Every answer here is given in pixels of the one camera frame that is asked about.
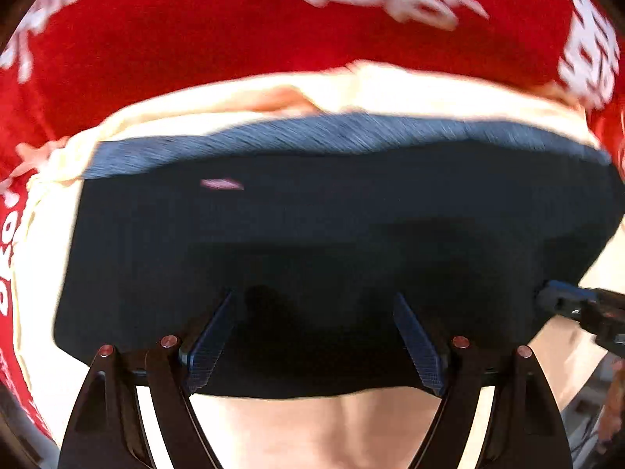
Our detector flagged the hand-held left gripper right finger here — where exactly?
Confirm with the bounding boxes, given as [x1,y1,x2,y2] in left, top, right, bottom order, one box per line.
[393,292,574,469]

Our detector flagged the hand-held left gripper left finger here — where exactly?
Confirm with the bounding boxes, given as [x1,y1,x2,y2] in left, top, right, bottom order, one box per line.
[57,290,236,469]

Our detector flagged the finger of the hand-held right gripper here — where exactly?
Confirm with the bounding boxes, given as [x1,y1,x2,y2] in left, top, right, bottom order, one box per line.
[536,279,625,353]

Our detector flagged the black pants with blue waistband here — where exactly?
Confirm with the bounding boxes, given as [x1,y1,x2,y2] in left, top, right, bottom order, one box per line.
[53,112,621,400]

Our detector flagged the cream cloth mat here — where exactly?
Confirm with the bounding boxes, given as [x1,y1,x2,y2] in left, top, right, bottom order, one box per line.
[10,60,625,469]

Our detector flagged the red printed blanket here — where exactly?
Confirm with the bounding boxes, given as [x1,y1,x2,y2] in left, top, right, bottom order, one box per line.
[0,0,625,443]

